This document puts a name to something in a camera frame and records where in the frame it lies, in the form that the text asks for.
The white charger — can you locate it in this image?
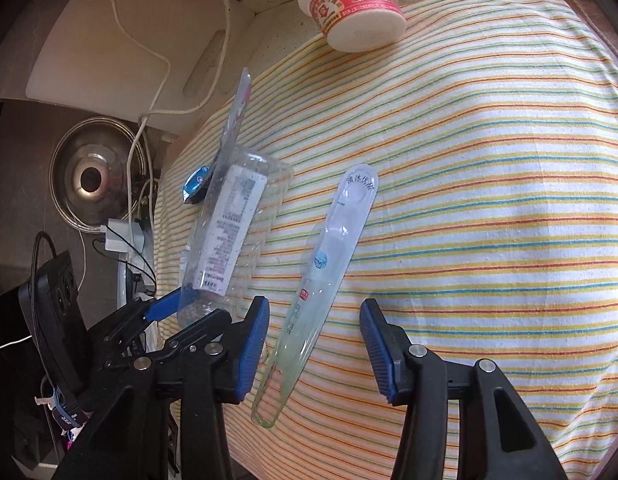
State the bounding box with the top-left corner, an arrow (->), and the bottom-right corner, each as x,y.
103,219 -> 147,253

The black cable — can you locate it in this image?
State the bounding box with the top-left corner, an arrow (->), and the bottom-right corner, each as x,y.
93,237 -> 158,297
30,230 -> 60,378

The striped towel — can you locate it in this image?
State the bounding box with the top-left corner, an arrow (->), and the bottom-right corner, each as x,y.
154,0 -> 618,480

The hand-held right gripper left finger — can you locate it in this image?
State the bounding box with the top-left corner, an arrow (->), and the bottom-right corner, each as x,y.
53,296 -> 270,480

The white flat device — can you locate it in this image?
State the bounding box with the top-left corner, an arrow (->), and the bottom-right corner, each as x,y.
118,252 -> 157,311

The red white yogurt cup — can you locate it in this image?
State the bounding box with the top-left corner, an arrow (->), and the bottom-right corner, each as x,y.
297,0 -> 407,54

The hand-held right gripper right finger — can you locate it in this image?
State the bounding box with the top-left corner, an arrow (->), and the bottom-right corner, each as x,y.
360,298 -> 576,480

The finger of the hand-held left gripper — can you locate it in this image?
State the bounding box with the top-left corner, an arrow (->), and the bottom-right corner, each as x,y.
86,287 -> 184,356
101,308 -> 234,368

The clear blister pack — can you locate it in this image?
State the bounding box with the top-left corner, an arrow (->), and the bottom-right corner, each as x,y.
178,67 -> 296,333

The steel pot lid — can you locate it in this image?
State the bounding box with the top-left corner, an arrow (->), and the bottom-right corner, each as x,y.
49,116 -> 152,233

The clear toothbrush package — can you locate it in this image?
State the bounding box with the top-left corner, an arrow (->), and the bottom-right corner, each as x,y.
250,162 -> 380,431

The white cutting board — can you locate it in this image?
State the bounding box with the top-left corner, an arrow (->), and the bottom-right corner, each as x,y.
26,0 -> 257,121

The black power strip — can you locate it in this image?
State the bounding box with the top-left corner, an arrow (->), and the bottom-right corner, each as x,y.
18,252 -> 87,396

